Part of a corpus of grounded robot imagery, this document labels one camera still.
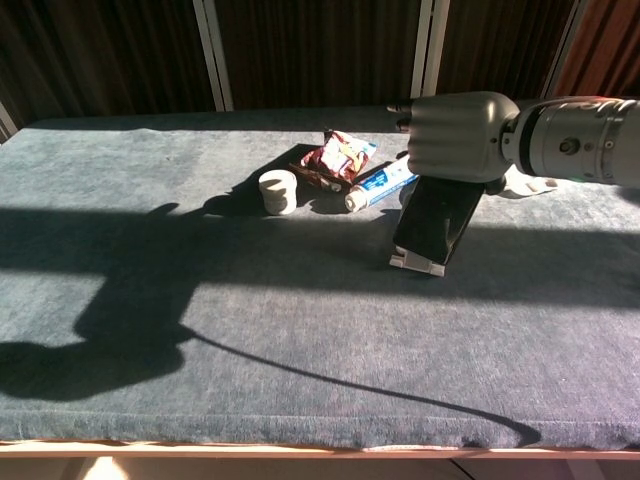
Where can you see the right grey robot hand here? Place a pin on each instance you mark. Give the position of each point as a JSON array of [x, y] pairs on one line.
[[455, 137]]

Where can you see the black smartphone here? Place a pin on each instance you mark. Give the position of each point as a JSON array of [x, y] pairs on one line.
[[432, 220]]

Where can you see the white phone stand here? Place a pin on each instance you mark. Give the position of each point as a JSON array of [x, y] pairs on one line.
[[415, 264]]

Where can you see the blue white toothpaste tube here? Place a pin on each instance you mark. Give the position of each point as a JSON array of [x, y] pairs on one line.
[[380, 185]]

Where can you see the white flower-shaped paint palette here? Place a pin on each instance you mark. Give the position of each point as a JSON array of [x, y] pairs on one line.
[[535, 186]]

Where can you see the red snack packet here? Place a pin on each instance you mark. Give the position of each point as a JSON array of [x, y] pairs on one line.
[[340, 157]]

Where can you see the dark brown curtain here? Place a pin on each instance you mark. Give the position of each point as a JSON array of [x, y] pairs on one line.
[[320, 50]]

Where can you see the red curtain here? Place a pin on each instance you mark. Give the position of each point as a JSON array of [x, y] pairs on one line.
[[605, 50]]

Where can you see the white ribbed cup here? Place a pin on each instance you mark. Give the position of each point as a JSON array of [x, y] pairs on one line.
[[278, 192]]

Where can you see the blue-grey table cloth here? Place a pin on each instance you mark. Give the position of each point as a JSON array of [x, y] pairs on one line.
[[300, 325]]

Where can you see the white frame post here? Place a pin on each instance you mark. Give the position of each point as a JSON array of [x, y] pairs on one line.
[[562, 50], [427, 50], [214, 55], [6, 125]]

